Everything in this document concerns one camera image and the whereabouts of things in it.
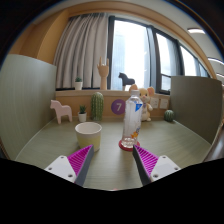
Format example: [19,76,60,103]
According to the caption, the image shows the pale yellow paper cup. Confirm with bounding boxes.
[75,122,102,151]

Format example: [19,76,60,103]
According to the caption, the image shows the red round coaster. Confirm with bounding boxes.
[118,140,140,152]

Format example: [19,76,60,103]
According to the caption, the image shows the wooden hand model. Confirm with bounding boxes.
[97,59,109,90]

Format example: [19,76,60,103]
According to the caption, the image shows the pink wooden horse figure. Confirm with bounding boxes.
[50,100,72,123]

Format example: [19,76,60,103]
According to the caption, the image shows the black horse figure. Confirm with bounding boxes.
[118,72,135,91]

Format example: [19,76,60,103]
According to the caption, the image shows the white wall socket left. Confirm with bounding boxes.
[150,98,159,109]

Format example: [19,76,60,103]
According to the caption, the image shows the right green desk divider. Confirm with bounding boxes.
[170,76,223,144]

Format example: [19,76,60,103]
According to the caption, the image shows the white wall socket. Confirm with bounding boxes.
[160,99,169,109]
[150,98,159,109]

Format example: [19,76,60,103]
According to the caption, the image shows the tall green ceramic cactus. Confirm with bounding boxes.
[91,92,104,120]

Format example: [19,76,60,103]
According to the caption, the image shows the small round green cactus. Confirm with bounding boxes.
[164,110,175,122]

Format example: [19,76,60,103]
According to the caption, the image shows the white wall socket right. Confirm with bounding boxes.
[160,99,169,109]

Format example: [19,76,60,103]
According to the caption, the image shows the clear plastic water bottle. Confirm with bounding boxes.
[121,90,143,148]

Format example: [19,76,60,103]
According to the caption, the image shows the left green desk divider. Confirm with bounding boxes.
[0,54,56,160]

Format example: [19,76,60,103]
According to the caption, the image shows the green desk divider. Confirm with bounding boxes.
[0,54,56,160]
[170,76,223,144]

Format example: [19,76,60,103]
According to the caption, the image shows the small potted plant on sill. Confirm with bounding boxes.
[74,77,83,90]

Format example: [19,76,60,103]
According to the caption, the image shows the grey white curtain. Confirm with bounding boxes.
[54,13,109,88]

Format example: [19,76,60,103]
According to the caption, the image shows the beige plush mouse toy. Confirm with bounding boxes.
[129,84,155,121]

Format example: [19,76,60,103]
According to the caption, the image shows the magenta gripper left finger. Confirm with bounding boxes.
[45,145,94,186]

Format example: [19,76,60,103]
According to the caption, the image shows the small potted plant on desk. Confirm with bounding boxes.
[78,105,87,122]

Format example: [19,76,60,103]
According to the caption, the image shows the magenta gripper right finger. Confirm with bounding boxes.
[133,145,180,186]

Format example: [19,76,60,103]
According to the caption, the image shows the purple round number seven sign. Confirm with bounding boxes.
[111,99,125,115]

